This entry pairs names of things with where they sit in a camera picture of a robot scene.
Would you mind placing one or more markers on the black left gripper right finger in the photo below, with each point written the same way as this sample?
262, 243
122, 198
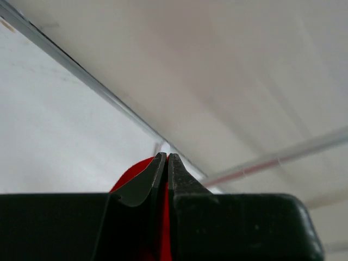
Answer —
208, 226

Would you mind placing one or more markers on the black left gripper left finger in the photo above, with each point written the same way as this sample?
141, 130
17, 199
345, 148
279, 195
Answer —
75, 226

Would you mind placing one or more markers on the red t-shirt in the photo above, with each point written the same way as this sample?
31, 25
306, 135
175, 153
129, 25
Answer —
142, 196

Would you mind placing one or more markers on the white metal clothes rack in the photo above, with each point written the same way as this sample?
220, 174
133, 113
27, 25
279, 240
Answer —
296, 164

